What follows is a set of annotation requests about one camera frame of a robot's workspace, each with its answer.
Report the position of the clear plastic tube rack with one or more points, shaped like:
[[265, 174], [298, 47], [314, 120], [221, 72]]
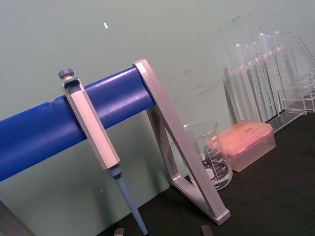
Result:
[[292, 108]]

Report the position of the clear test tube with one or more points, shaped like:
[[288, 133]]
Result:
[[263, 49], [270, 46], [279, 56], [248, 64], [256, 56], [240, 73]]

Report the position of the grey stand with blue bar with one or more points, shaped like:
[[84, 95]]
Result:
[[37, 132]]

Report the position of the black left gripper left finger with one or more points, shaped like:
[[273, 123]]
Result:
[[119, 232]]

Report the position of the pink pipette tip box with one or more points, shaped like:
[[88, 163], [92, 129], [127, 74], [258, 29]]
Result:
[[243, 145]]

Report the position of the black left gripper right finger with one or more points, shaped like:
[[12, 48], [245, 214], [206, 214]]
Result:
[[206, 231]]

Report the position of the white and blue pipette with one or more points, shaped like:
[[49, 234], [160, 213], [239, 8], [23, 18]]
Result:
[[92, 123]]

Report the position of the black table cloth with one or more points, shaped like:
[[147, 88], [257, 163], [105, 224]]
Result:
[[270, 196]]

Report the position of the clear conical glass flask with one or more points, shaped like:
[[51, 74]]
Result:
[[299, 64]]

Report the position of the clear glass beaker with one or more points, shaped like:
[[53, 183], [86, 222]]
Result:
[[219, 172]]

